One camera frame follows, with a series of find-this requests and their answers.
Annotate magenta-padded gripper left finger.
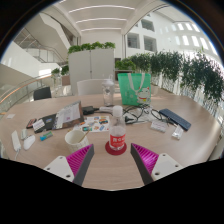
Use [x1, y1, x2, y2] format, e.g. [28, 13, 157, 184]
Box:
[43, 143, 95, 187]

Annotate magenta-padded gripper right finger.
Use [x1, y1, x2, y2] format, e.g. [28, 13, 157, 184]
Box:
[130, 142, 184, 186]

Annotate clear red-labelled water bottle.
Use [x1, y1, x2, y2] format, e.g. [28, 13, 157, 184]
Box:
[108, 105, 127, 152]

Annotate white gold-grid mug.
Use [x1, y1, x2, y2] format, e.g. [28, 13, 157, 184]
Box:
[64, 129, 90, 154]

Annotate wooden stirring stick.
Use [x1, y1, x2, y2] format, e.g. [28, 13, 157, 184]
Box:
[79, 130, 90, 143]

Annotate white plastic packet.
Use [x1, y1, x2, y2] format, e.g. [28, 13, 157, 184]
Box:
[150, 119, 169, 133]
[171, 124, 185, 140]

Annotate blue green marker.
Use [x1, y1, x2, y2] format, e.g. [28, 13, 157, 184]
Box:
[39, 130, 54, 142]

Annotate black flat case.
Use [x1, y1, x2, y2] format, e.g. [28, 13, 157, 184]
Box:
[33, 113, 58, 134]

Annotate dark blue flat case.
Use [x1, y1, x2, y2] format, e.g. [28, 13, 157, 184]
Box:
[158, 107, 193, 132]

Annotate white card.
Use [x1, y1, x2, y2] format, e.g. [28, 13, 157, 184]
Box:
[32, 118, 46, 132]

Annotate white computer mouse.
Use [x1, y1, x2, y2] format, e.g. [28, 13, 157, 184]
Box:
[22, 134, 36, 151]

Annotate small red black box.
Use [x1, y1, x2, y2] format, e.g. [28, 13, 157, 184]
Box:
[26, 117, 38, 130]

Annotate green tote bag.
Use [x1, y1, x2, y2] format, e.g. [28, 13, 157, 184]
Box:
[117, 72, 152, 107]

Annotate clear lidded drink bottle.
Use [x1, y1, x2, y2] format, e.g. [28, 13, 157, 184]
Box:
[101, 78, 116, 107]

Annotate white chair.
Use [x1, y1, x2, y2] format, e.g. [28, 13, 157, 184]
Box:
[76, 78, 109, 97]

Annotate black chair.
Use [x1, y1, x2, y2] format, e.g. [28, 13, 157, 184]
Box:
[32, 86, 53, 102]

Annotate potted green plants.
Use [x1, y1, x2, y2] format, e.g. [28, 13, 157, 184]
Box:
[50, 64, 70, 86]

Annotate white cabinet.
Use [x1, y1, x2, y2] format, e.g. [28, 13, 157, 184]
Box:
[68, 48, 116, 96]

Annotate green hedge plant row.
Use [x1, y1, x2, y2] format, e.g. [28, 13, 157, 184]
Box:
[114, 50, 224, 113]

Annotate green plants atop cabinet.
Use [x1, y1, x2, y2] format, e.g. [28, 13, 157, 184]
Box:
[67, 41, 117, 55]

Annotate ceiling light strips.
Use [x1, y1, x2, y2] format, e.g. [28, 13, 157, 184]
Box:
[68, 4, 136, 33]

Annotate black tangled cables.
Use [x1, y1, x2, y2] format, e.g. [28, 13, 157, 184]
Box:
[121, 103, 168, 125]

